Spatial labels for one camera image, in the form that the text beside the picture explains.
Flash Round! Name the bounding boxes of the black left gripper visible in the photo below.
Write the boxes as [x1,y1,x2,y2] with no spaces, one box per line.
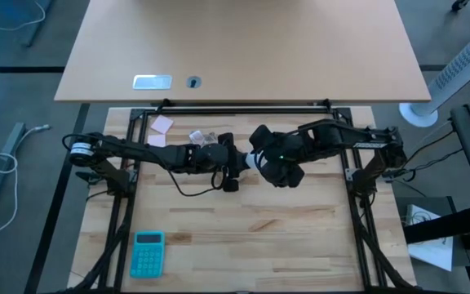
[185,132,249,193]

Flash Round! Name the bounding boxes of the white paper sheet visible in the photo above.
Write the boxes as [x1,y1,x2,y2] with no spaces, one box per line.
[406,203,455,273]

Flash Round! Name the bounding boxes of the black aluminium table frame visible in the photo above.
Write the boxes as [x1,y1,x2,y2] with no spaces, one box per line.
[68,99,418,294]

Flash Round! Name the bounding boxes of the black clamp mount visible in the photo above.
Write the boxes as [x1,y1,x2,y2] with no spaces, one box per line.
[75,170,112,186]

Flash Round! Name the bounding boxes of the white floor cable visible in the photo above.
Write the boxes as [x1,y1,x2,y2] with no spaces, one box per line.
[0,124,52,244]
[0,0,47,33]

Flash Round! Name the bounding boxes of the beige desk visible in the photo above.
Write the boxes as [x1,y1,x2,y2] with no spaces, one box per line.
[54,0,432,103]

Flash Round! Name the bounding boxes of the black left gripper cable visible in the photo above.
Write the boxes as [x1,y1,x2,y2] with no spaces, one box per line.
[167,165,230,198]

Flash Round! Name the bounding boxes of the silver desk plate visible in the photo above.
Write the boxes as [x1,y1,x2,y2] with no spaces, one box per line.
[132,74,174,91]

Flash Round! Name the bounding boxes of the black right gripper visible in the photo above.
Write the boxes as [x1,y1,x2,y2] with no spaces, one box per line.
[249,124,313,189]

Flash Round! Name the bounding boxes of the teal calculator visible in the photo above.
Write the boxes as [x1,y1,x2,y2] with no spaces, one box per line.
[130,230,166,280]

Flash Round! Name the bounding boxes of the clear plastic packet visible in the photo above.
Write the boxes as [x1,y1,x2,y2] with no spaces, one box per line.
[188,129,208,146]

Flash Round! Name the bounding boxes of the pale pink sticky note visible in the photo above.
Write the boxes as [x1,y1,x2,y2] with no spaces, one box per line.
[147,134,167,149]

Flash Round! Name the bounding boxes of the grey desk leg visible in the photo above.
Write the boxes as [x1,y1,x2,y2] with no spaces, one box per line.
[0,122,28,224]

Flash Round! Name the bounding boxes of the black power cable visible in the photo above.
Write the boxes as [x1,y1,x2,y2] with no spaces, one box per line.
[389,129,464,183]

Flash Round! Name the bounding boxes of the white lightbulb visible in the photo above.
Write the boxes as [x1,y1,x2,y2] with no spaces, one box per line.
[244,151,263,171]

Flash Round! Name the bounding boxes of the white tower fan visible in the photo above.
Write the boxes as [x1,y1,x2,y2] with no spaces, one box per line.
[397,16,470,129]

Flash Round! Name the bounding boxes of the pink sticky note pad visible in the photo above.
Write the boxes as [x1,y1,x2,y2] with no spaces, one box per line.
[150,114,175,136]

